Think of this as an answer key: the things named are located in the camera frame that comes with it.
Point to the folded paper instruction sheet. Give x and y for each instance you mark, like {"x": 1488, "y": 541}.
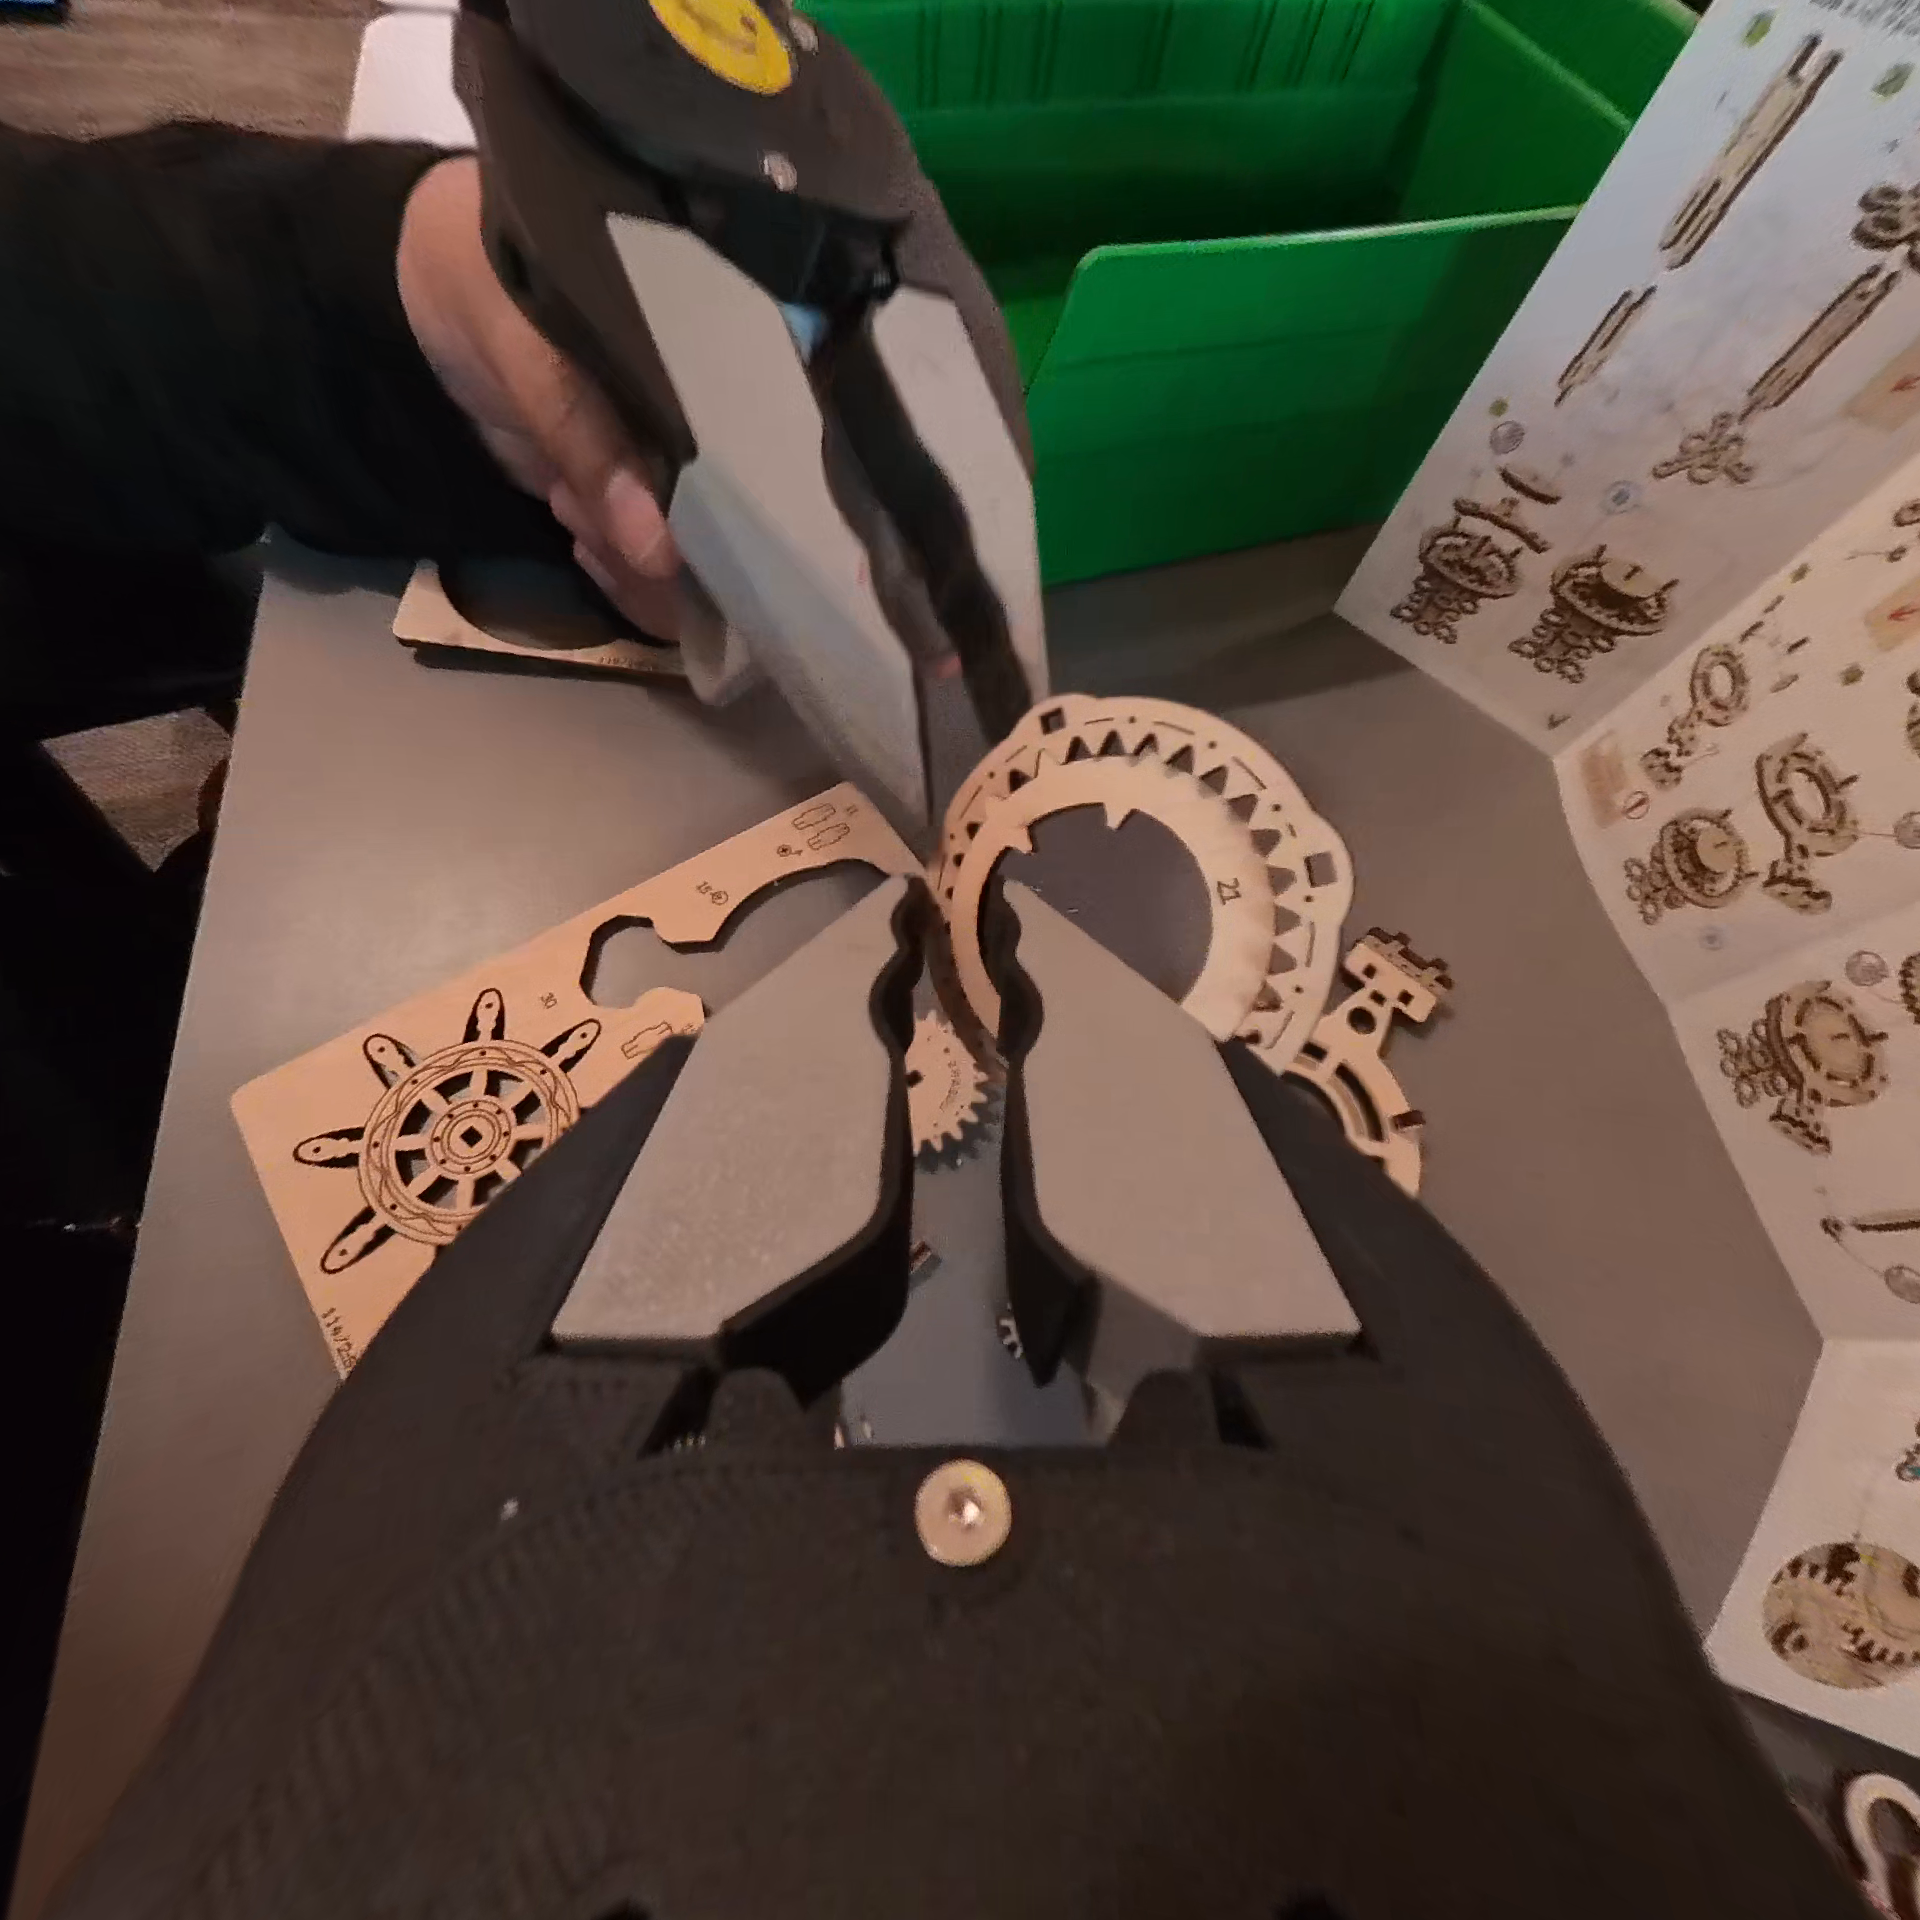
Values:
{"x": 1650, "y": 376}

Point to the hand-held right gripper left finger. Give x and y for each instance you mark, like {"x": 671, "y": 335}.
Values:
{"x": 751, "y": 1184}

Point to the green plastic bin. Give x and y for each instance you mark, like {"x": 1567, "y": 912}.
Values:
{"x": 1201, "y": 61}
{"x": 1276, "y": 422}

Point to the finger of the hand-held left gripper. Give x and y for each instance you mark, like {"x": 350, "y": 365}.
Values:
{"x": 751, "y": 481}
{"x": 960, "y": 450}

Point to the wooden sheet with ship wheel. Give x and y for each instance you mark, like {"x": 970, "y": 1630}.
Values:
{"x": 721, "y": 885}

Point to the wooden clover-shaped model assembly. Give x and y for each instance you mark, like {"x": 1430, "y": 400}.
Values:
{"x": 1882, "y": 1823}

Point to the wooden sheet with clover cutouts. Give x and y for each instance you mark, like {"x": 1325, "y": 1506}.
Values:
{"x": 428, "y": 623}

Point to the small wooden gear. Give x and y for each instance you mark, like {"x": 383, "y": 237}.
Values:
{"x": 945, "y": 1079}

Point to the person's left hand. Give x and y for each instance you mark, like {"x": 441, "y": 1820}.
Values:
{"x": 495, "y": 390}

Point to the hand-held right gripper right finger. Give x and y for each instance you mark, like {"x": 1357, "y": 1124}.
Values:
{"x": 1185, "y": 1201}

